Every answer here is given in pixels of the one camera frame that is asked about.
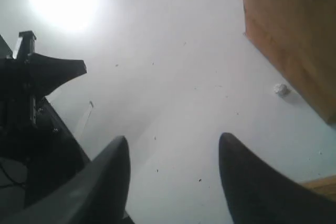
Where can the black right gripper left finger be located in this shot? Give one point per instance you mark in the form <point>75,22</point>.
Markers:
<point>97,194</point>

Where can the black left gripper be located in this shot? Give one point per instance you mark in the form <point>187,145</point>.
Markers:
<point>32,132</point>

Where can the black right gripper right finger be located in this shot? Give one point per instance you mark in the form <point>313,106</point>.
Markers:
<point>257,193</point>

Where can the brown paper shopping bag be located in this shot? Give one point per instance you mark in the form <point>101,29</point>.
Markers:
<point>298,39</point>

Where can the spaghetti package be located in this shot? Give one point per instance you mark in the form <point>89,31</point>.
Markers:
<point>325,187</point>

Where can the white crumpled paper ball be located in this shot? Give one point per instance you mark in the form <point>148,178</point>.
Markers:
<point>281,89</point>

